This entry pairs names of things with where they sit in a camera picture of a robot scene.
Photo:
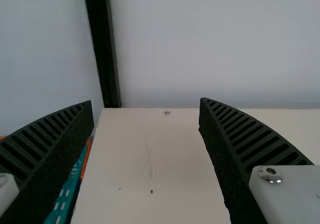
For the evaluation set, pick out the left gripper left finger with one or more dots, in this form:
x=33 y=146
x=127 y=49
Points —
x=47 y=154

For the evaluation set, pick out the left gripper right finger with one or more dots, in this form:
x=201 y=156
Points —
x=240 y=154

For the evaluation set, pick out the black post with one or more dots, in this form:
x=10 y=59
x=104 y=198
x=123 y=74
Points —
x=102 y=46

